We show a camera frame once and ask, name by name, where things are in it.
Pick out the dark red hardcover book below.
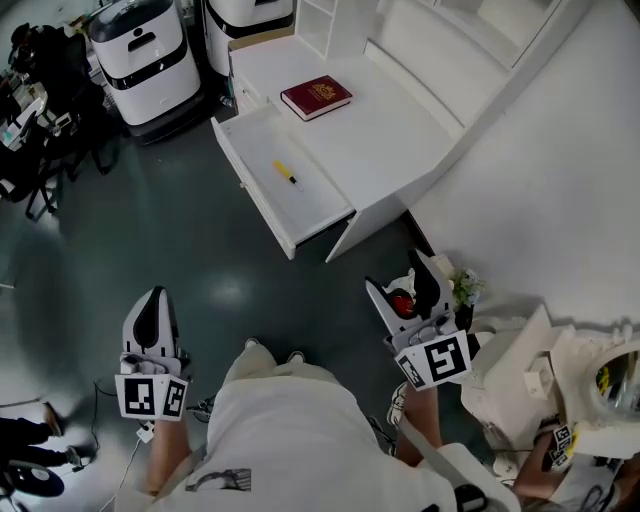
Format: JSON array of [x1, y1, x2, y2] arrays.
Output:
[[279, 74, 354, 123]]

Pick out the yellow marker pen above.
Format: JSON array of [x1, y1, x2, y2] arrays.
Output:
[[272, 159, 305, 193]]

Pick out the white cable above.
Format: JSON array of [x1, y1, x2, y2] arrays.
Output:
[[98, 435, 148, 512]]

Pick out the red round ornament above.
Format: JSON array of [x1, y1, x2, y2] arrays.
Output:
[[388, 293, 418, 321]]

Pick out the white black sneaker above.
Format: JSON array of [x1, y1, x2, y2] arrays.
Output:
[[385, 380, 409, 428]]

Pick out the person's beige shorts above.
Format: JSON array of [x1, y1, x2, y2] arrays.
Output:
[[221, 343, 332, 387]]

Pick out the person's white shirt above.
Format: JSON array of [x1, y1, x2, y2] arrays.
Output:
[[111, 363, 522, 512]]

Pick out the white mobile robot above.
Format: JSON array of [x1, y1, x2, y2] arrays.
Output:
[[88, 0, 207, 147], [201, 0, 298, 79]]

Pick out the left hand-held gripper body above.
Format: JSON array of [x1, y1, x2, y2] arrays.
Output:
[[114, 349, 194, 423]]

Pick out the white desk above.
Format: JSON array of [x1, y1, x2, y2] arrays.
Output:
[[227, 34, 469, 264]]

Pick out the person's right forearm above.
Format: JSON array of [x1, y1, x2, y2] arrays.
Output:
[[396, 382, 445, 469]]

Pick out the person's left forearm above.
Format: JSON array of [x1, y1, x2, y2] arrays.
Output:
[[146, 417, 192, 497]]

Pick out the white ornate furniture piece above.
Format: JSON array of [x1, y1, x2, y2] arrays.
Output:
[[459, 303, 640, 462]]

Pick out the black round base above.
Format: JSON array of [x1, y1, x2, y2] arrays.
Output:
[[5, 459, 67, 499]]

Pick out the white shelf unit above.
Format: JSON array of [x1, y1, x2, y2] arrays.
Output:
[[294, 0, 600, 132]]

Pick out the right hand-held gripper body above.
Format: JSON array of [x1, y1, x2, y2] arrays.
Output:
[[383, 311, 474, 392]]

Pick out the white flower potted plant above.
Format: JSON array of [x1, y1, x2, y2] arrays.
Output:
[[448, 267, 488, 331]]

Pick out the white drawer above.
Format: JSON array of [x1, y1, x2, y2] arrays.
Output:
[[210, 102, 358, 262]]

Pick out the cluttered work desk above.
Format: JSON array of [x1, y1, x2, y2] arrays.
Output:
[[0, 69, 54, 154]]

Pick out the black office chair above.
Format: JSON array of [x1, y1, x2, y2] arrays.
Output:
[[19, 27, 125, 222]]

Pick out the grey shoulder strap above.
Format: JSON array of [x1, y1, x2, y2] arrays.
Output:
[[398, 413, 490, 512]]

